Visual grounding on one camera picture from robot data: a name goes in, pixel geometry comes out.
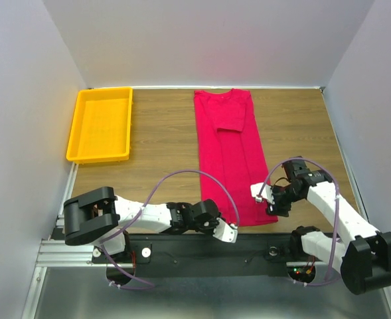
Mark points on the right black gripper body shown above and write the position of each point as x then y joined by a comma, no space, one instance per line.
283,196

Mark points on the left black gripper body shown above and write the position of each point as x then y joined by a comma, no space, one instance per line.
207,227

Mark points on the red t shirt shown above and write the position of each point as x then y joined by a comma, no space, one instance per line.
230,150

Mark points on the yellow plastic tray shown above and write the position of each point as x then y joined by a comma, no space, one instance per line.
101,126

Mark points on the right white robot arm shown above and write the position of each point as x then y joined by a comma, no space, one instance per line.
357,250

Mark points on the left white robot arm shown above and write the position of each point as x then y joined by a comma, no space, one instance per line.
93,217

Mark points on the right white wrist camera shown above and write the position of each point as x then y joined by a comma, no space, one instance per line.
262,192

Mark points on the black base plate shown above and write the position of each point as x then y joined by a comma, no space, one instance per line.
167,256

